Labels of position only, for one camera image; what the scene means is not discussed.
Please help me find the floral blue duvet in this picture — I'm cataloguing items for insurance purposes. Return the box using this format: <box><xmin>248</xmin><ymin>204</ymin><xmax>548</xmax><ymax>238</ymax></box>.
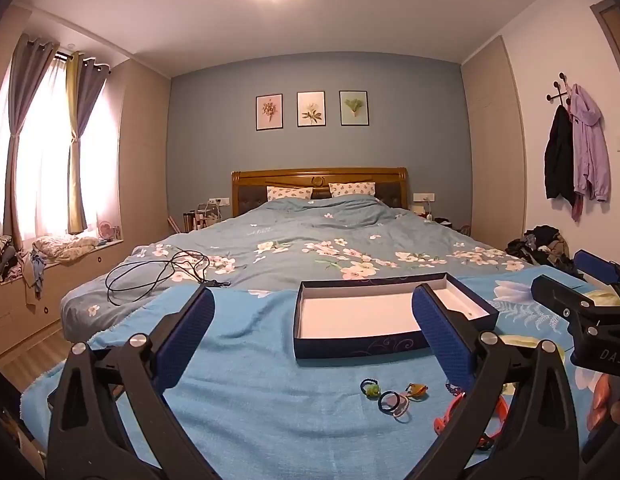
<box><xmin>60</xmin><ymin>195</ymin><xmax>541</xmax><ymax>341</ymax></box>

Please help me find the wooden bed headboard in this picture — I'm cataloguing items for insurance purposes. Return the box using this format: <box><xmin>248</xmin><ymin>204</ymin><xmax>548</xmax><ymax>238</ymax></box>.
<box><xmin>232</xmin><ymin>167</ymin><xmax>409</xmax><ymax>218</ymax></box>

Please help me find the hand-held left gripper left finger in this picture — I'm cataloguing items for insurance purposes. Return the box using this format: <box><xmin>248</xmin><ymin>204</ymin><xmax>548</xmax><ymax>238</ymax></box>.
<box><xmin>47</xmin><ymin>285</ymin><xmax>215</xmax><ymax>480</ymax></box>

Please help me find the blue hanging cloth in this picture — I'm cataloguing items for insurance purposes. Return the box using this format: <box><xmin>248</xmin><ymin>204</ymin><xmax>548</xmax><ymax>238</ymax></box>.
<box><xmin>22</xmin><ymin>250</ymin><xmax>48</xmax><ymax>301</ymax></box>

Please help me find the grey framed door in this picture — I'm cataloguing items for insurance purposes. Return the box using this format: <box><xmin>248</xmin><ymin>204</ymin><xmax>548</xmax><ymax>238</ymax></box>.
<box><xmin>590</xmin><ymin>0</ymin><xmax>620</xmax><ymax>86</ymax></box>

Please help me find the black cable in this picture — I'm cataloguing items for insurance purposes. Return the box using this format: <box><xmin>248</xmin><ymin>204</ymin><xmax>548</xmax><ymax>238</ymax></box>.
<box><xmin>106</xmin><ymin>251</ymin><xmax>231</xmax><ymax>306</ymax></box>

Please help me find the pile of dark clothes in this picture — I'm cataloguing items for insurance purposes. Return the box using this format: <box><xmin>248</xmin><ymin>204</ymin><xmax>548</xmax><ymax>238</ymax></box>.
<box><xmin>505</xmin><ymin>225</ymin><xmax>586</xmax><ymax>277</ymax></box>

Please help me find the dark clothing heap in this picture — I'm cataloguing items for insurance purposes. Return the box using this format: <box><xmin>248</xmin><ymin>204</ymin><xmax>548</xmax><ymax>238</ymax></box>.
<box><xmin>0</xmin><ymin>234</ymin><xmax>21</xmax><ymax>281</ymax></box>

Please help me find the black wall coat rack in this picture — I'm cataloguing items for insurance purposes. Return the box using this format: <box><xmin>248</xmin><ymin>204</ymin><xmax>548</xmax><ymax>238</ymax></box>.
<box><xmin>546</xmin><ymin>72</ymin><xmax>573</xmax><ymax>107</ymax></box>

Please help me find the green and grey curtain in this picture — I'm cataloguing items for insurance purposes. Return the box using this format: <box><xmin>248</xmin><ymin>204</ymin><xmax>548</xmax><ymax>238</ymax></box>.
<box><xmin>64</xmin><ymin>50</ymin><xmax>110</xmax><ymax>236</ymax></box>

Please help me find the purple jacket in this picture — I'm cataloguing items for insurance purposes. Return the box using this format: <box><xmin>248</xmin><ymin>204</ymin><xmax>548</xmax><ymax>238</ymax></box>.
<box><xmin>567</xmin><ymin>84</ymin><xmax>611</xmax><ymax>221</ymax></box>

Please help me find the black jacket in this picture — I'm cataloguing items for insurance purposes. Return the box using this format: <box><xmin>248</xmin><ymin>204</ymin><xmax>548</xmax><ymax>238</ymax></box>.
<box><xmin>545</xmin><ymin>105</ymin><xmax>576</xmax><ymax>207</ymax></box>

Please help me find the dark blue box lid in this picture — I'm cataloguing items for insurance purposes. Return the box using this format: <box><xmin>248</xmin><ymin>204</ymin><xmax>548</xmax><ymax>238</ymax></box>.
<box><xmin>293</xmin><ymin>272</ymin><xmax>500</xmax><ymax>361</ymax></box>

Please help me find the orange smart watch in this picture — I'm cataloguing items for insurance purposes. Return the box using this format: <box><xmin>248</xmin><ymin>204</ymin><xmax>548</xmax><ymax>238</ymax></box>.
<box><xmin>432</xmin><ymin>392</ymin><xmax>506</xmax><ymax>453</ymax></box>

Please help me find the cream bundled cloth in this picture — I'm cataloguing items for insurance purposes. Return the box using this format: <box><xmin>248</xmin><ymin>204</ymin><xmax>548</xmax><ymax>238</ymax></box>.
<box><xmin>32</xmin><ymin>235</ymin><xmax>98</xmax><ymax>263</ymax></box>

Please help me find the beige window seat cabinet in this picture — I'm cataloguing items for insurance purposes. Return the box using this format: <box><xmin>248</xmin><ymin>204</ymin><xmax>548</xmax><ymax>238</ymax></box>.
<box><xmin>0</xmin><ymin>239</ymin><xmax>125</xmax><ymax>358</ymax></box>

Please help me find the pink flower framed picture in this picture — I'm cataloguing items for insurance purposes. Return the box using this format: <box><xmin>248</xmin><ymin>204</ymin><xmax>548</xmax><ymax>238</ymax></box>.
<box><xmin>256</xmin><ymin>94</ymin><xmax>283</xmax><ymax>132</ymax></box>

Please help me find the white flower framed picture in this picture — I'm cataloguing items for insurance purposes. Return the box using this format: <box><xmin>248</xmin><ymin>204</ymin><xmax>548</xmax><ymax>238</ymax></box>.
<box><xmin>297</xmin><ymin>91</ymin><xmax>326</xmax><ymax>127</ymax></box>

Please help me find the green leaf framed picture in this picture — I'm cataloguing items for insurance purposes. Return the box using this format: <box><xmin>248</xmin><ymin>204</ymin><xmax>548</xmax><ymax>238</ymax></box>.
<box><xmin>339</xmin><ymin>90</ymin><xmax>369</xmax><ymax>126</ymax></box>

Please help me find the bedside bottles and clutter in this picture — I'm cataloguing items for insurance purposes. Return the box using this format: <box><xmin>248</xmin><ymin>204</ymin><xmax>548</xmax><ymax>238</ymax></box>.
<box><xmin>182</xmin><ymin>202</ymin><xmax>225</xmax><ymax>233</ymax></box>

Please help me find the white sheer curtain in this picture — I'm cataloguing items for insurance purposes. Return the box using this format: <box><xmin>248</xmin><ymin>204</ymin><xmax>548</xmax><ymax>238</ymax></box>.
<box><xmin>0</xmin><ymin>55</ymin><xmax>120</xmax><ymax>243</ymax></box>

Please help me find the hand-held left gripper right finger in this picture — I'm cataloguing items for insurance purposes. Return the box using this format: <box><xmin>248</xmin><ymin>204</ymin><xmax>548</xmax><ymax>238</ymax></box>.
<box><xmin>411</xmin><ymin>282</ymin><xmax>581</xmax><ymax>480</ymax></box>

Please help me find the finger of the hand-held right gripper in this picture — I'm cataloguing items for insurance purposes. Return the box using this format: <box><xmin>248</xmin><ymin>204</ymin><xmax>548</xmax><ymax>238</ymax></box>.
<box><xmin>531</xmin><ymin>274</ymin><xmax>616</xmax><ymax>333</ymax></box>
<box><xmin>574</xmin><ymin>249</ymin><xmax>620</xmax><ymax>306</ymax></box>

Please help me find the patterned white pillow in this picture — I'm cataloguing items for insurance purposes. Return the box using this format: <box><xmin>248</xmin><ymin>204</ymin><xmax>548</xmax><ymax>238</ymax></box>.
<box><xmin>329</xmin><ymin>182</ymin><xmax>377</xmax><ymax>198</ymax></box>
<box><xmin>266</xmin><ymin>186</ymin><xmax>314</xmax><ymax>202</ymax></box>

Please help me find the black curtain rod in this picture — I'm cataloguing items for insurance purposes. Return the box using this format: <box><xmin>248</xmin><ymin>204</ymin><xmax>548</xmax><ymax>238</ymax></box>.
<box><xmin>54</xmin><ymin>52</ymin><xmax>113</xmax><ymax>75</ymax></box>

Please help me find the light blue printed blanket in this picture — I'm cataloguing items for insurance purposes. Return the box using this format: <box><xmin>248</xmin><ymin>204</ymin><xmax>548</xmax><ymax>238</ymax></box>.
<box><xmin>20</xmin><ymin>270</ymin><xmax>620</xmax><ymax>480</ymax></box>

